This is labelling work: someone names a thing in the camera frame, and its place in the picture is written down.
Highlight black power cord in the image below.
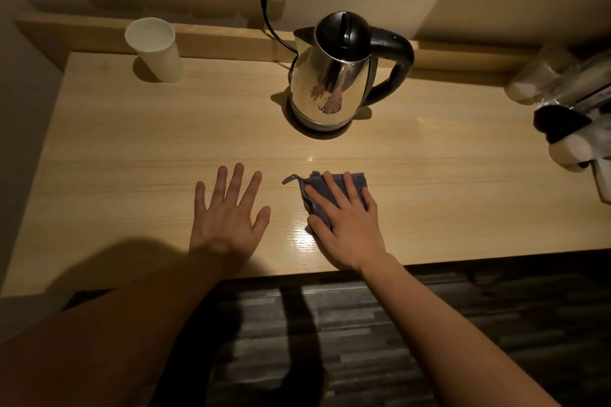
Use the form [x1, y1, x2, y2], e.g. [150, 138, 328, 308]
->
[260, 0, 299, 70]

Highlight person's left hand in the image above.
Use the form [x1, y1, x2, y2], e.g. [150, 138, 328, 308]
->
[189, 163, 272, 275]

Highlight white paper cup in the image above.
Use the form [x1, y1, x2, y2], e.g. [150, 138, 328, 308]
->
[124, 17, 185, 84]

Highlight blue-grey cleaning cloth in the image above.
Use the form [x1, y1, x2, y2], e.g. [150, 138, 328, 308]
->
[282, 171, 369, 236]

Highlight person's left forearm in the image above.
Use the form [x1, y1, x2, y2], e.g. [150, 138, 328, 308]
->
[0, 249, 232, 407]

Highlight person's right forearm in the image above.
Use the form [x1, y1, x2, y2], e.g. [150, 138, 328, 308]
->
[359, 253, 561, 407]

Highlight black kettle base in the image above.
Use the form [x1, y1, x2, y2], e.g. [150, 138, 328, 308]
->
[285, 96, 355, 141]

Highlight person's right hand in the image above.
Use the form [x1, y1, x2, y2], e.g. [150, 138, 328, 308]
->
[304, 170, 387, 274]

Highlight black and white object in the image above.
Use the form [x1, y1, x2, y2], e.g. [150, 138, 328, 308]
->
[533, 104, 611, 204]

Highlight stainless steel electric kettle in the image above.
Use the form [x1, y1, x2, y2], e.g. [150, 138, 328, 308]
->
[289, 11, 415, 132]

